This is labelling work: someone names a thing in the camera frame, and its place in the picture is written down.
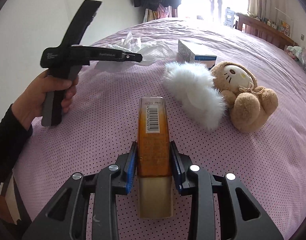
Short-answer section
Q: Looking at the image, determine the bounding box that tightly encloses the clear plastic wrapper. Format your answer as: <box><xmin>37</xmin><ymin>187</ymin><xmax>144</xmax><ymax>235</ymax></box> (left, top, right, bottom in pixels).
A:
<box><xmin>95</xmin><ymin>41</ymin><xmax>177</xmax><ymax>73</ymax></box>

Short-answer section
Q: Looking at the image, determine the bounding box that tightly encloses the white tissue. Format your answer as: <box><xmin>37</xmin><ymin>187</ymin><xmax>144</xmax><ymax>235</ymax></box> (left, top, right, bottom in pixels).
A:
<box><xmin>106</xmin><ymin>32</ymin><xmax>142</xmax><ymax>53</ymax></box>

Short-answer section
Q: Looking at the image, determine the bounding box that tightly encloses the wooden desk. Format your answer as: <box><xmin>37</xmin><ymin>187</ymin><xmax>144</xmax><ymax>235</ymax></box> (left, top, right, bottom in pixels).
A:
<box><xmin>236</xmin><ymin>13</ymin><xmax>298</xmax><ymax>50</ymax></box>

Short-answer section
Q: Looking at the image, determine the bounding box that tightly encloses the tan kitty plush toy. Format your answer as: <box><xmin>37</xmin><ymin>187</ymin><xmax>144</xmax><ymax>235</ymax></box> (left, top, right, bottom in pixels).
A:
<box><xmin>210</xmin><ymin>61</ymin><xmax>279</xmax><ymax>133</ymax></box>

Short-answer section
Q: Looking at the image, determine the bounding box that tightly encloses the orange gold bottle box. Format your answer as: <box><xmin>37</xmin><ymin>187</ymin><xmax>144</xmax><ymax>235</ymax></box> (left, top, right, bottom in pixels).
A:
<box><xmin>137</xmin><ymin>97</ymin><xmax>173</xmax><ymax>219</ymax></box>

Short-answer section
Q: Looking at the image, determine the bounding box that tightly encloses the white fluffy fur piece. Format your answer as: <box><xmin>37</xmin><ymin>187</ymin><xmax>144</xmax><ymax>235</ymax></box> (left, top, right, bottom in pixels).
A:
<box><xmin>163</xmin><ymin>61</ymin><xmax>226</xmax><ymax>131</ymax></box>

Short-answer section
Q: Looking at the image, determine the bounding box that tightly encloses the person's left hand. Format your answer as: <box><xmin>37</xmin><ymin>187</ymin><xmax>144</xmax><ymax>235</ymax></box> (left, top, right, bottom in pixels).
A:
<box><xmin>12</xmin><ymin>70</ymin><xmax>79</xmax><ymax>130</ymax></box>

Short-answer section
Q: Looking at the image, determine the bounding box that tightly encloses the pink pillow with teal frill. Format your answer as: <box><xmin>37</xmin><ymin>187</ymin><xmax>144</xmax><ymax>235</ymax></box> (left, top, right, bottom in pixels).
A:
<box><xmin>286</xmin><ymin>46</ymin><xmax>306</xmax><ymax>72</ymax></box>

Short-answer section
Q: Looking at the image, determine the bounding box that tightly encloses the grey blue cardboard box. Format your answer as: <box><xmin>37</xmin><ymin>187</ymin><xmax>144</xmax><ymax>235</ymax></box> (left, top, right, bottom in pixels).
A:
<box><xmin>178</xmin><ymin>40</ymin><xmax>217</xmax><ymax>69</ymax></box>

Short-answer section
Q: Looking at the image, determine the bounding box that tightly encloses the pink bed with sheet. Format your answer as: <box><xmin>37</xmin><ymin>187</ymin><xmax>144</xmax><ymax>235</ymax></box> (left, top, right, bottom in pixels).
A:
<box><xmin>12</xmin><ymin>17</ymin><xmax>306</xmax><ymax>240</ymax></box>

